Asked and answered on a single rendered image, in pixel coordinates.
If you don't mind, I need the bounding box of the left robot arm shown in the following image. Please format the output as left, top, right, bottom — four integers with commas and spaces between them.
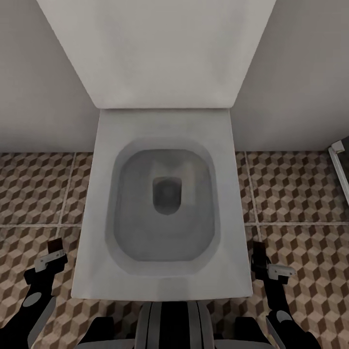
0, 249, 68, 349

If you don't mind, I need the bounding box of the mousetrap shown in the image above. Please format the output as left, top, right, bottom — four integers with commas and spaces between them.
253, 241, 267, 269
47, 238, 63, 254

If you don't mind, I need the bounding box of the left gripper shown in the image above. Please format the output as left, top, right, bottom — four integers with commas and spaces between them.
24, 254, 68, 285

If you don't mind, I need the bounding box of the robot trunk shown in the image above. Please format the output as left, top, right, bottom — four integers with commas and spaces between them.
134, 301, 215, 349

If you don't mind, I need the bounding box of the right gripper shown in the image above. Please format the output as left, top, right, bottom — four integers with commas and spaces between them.
251, 256, 289, 295

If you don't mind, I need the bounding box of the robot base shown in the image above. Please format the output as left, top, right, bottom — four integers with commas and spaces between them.
73, 317, 276, 349

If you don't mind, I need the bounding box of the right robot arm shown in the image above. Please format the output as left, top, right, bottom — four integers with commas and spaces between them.
251, 256, 322, 349

